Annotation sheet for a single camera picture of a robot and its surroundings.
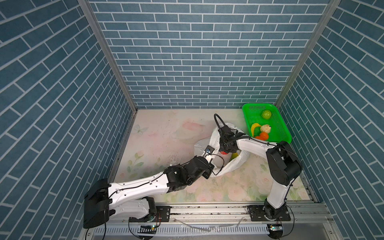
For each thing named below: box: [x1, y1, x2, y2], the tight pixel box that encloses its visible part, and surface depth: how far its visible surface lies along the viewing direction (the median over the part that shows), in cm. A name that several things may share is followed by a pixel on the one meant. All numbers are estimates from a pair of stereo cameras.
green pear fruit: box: [261, 109, 272, 120], surface depth 114 cm
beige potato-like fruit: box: [260, 124, 271, 134], surface depth 104 cm
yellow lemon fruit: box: [251, 123, 262, 137], surface depth 110 cm
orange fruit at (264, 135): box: [260, 131, 268, 141], surface depth 102 cm
